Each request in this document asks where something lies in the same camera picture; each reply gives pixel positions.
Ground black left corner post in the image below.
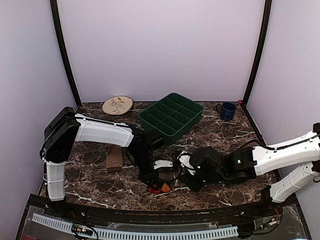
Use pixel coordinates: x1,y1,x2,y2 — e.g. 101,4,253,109
49,0,82,108

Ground dark blue mug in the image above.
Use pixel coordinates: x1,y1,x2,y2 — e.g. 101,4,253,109
215,102,237,122

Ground green divided organizer tray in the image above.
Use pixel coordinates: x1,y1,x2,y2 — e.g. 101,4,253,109
138,92,204,146

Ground round wooden slice plate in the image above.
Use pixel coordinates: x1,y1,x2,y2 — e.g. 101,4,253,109
102,96,133,116

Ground brown ribbed sock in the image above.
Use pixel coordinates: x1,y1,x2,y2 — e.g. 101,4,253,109
105,144,123,172

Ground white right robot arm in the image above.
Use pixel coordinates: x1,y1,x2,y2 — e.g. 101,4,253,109
177,123,320,217

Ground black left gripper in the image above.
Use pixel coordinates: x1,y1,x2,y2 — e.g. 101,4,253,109
130,149,159,191

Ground black corner post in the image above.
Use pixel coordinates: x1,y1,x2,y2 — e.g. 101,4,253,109
242,0,273,108
49,0,82,108

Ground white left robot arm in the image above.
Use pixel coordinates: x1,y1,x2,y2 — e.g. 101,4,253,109
39,107,171,218

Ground black right corner post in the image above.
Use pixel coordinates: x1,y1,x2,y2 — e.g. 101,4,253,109
242,0,273,108

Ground white slotted cable duct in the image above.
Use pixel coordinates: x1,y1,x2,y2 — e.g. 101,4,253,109
31,213,239,240

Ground black front table rail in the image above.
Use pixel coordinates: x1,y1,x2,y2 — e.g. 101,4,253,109
27,194,298,227

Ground red yellow argyle sock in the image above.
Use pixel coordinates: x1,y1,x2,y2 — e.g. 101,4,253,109
148,182,172,194

